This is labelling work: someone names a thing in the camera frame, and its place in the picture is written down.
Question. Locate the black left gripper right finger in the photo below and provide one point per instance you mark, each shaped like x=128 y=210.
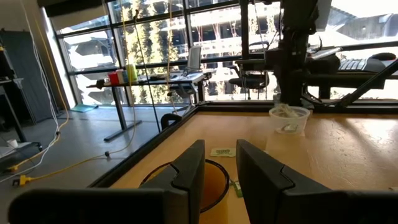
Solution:
x=258 y=180

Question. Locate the pale blue box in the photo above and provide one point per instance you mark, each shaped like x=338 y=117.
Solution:
x=123 y=76

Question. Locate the yellow ceramic mug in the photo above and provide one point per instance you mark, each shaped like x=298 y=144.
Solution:
x=214 y=186

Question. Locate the crumpled pale sweetener packet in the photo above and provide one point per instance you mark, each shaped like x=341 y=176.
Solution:
x=286 y=110

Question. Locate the grey standing desk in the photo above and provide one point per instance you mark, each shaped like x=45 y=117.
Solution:
x=155 y=82

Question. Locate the black window frame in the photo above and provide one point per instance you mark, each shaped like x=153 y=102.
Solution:
x=187 y=37

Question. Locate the green white truvia packet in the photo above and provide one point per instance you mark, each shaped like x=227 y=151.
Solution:
x=237 y=189

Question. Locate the grey desk monitor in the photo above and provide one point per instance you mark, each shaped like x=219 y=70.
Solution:
x=194 y=59

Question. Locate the black office chair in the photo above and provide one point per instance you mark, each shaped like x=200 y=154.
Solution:
x=248 y=82

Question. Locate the dark tall cabinet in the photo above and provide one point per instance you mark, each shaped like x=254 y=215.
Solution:
x=28 y=77

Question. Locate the dark equipment rack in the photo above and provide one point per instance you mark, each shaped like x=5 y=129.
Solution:
x=6 y=65

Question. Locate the black diagonal frame strut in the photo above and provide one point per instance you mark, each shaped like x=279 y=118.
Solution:
x=367 y=84

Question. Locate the black table clamp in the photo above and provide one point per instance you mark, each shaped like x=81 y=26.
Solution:
x=164 y=119

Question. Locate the clear plastic bin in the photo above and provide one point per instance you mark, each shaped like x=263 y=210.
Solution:
x=292 y=124

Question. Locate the yellow-green container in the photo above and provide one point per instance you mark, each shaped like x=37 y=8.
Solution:
x=131 y=73

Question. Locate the teal floor mat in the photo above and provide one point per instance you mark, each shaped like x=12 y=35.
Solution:
x=83 y=108

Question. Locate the red box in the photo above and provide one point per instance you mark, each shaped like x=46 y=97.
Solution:
x=113 y=78

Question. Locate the white paper cup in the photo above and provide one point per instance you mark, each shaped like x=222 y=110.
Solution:
x=12 y=143

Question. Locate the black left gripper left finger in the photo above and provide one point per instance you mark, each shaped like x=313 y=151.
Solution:
x=189 y=174

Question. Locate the pale green stevia packet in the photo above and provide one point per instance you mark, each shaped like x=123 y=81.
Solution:
x=222 y=152

